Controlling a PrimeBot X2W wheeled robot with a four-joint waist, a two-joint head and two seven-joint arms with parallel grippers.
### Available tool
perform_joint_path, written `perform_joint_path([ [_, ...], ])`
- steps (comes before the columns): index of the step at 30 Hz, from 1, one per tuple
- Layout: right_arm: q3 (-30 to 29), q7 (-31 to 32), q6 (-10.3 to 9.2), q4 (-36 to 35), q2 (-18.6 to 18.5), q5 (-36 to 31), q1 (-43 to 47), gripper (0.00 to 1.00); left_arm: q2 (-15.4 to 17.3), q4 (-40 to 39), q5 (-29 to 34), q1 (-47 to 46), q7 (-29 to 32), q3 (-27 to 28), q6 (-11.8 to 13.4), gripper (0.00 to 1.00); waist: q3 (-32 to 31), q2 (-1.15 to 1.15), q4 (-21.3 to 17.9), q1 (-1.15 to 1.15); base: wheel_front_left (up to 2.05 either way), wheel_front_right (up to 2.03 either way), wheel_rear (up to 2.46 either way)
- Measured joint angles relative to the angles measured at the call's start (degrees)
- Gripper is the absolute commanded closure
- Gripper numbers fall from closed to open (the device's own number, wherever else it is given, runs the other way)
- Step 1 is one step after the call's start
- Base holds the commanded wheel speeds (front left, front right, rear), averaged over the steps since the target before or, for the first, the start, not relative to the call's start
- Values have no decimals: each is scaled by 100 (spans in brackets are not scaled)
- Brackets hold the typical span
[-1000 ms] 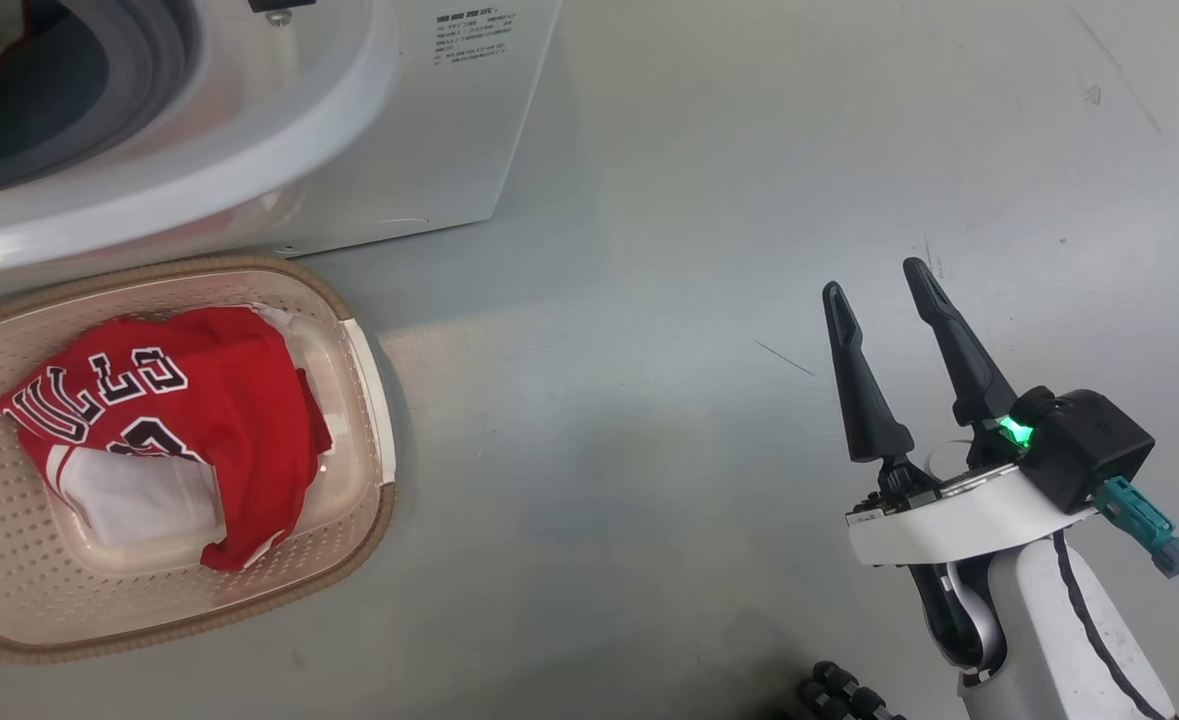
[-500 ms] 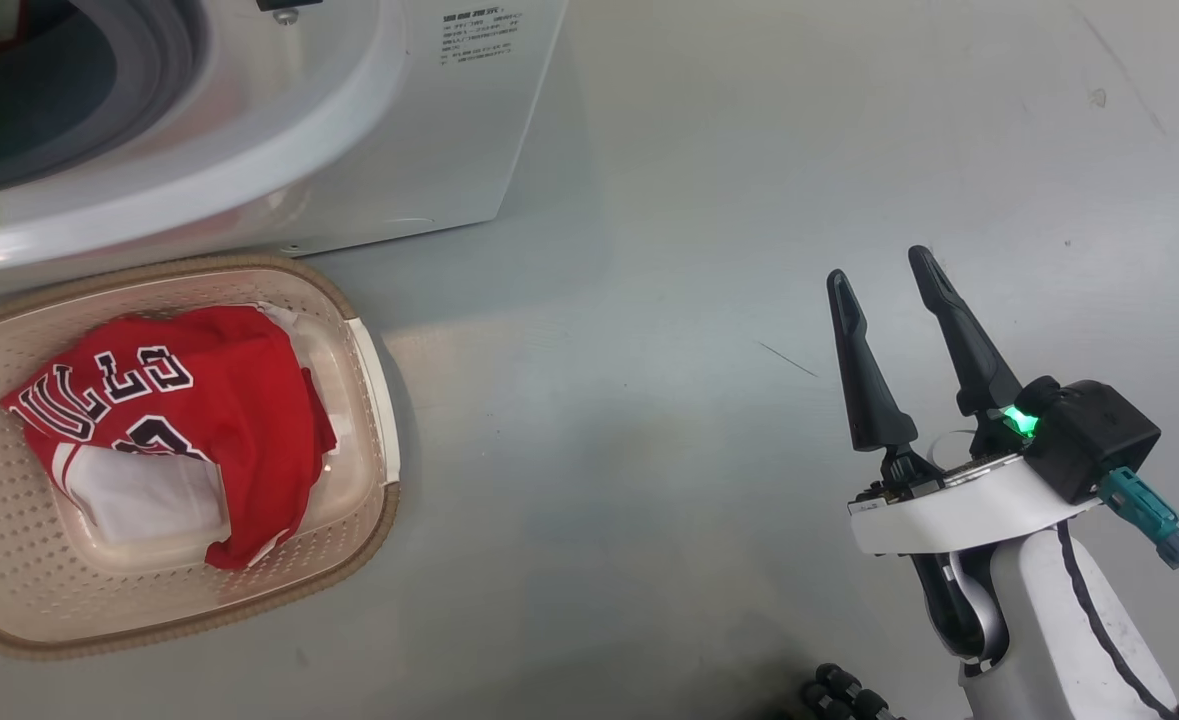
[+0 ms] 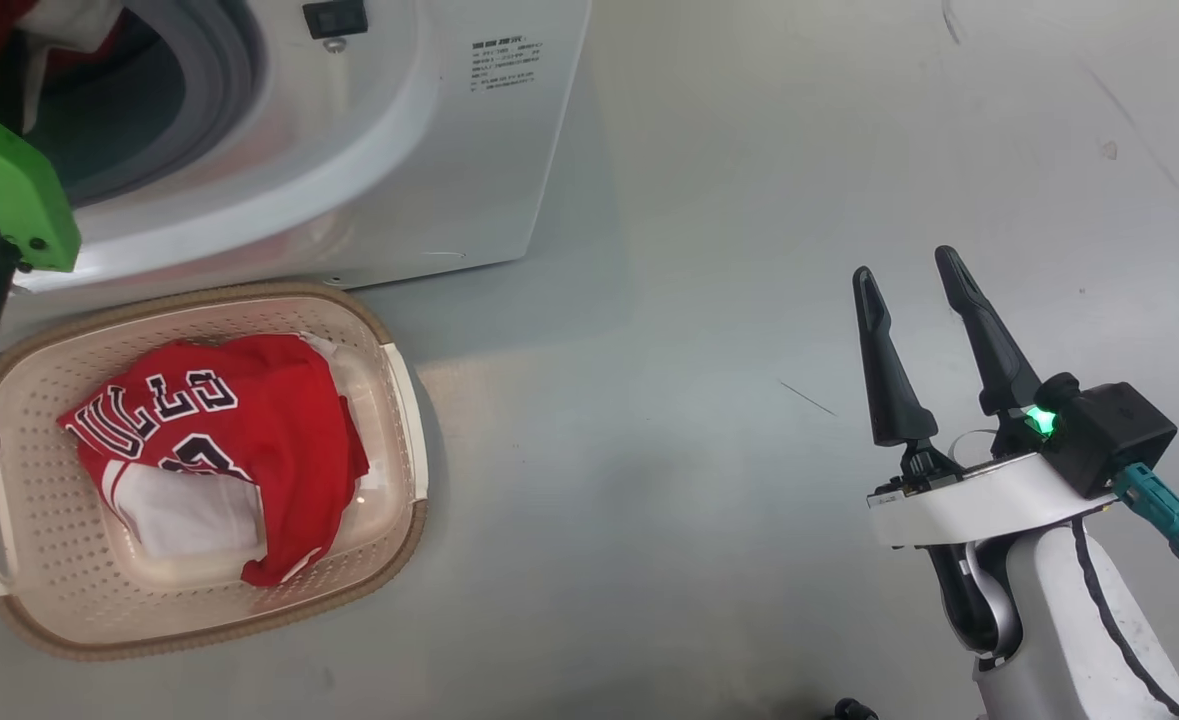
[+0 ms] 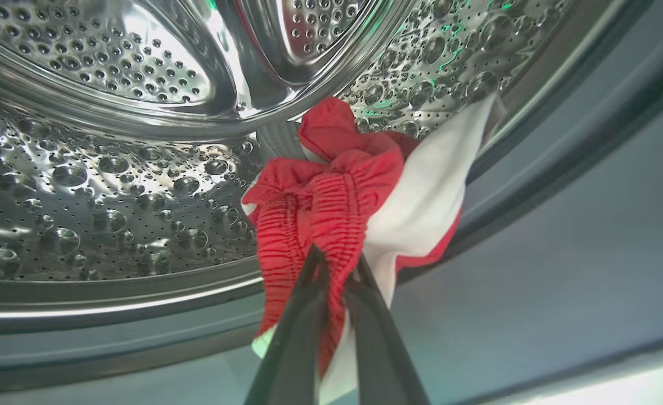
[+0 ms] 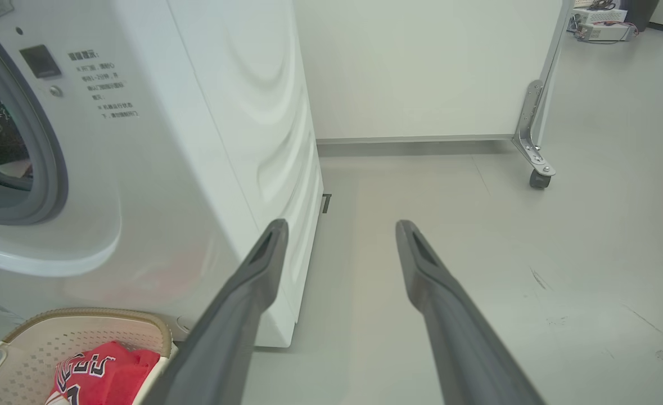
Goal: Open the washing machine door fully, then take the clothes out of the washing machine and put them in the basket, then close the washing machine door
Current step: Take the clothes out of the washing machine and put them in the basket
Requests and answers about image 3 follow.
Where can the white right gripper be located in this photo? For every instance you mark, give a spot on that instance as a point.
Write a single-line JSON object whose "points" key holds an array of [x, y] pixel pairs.
{"points": [[969, 500]]}

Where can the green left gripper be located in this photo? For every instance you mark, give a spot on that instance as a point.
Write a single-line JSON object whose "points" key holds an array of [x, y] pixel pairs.
{"points": [[9, 190]]}

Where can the red lettered basketball jersey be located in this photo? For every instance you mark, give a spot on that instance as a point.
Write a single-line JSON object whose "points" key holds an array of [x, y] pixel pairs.
{"points": [[269, 430]]}

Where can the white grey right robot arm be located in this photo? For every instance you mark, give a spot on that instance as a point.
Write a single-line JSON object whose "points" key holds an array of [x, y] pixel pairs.
{"points": [[1059, 640]]}

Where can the dark robot base knob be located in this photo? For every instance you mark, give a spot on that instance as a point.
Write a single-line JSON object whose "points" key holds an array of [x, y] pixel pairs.
{"points": [[854, 710]]}

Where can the black door latch socket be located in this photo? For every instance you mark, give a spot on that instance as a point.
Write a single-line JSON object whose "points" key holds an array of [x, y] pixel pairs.
{"points": [[334, 18]]}

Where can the white washing machine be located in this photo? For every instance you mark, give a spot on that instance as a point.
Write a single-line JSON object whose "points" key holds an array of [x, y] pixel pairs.
{"points": [[399, 170]]}

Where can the cream perforated laundry basket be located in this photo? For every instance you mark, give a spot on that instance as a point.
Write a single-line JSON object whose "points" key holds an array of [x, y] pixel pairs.
{"points": [[379, 540]]}

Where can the grey text label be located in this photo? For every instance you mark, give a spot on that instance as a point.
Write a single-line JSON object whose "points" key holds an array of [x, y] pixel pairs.
{"points": [[505, 65]]}

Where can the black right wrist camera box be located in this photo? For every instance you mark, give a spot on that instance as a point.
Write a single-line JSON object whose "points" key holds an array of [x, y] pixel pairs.
{"points": [[1109, 430]]}

